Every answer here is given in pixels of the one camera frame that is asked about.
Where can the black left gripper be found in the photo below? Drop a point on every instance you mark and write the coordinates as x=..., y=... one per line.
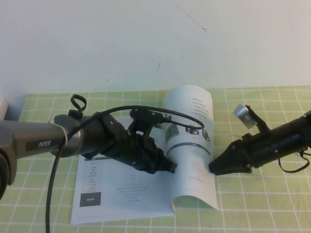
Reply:
x=136, y=153

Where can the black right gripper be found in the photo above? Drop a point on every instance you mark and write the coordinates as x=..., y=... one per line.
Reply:
x=257, y=150

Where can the white product booklet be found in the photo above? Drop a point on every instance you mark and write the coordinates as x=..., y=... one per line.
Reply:
x=109, y=194

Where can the grey left Piper robot arm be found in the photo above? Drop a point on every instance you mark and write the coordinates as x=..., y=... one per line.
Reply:
x=36, y=138

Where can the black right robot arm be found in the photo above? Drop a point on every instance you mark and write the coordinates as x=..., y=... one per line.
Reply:
x=291, y=138

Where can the green checkered tablecloth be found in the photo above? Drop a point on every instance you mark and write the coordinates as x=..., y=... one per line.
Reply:
x=255, y=206

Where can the white zip tie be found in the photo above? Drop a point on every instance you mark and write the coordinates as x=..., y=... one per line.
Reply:
x=63, y=132

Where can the white box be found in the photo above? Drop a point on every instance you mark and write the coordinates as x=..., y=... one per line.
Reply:
x=3, y=106

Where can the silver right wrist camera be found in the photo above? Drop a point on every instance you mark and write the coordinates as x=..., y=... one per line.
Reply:
x=244, y=115

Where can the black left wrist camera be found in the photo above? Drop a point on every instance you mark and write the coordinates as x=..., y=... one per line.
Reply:
x=145, y=114

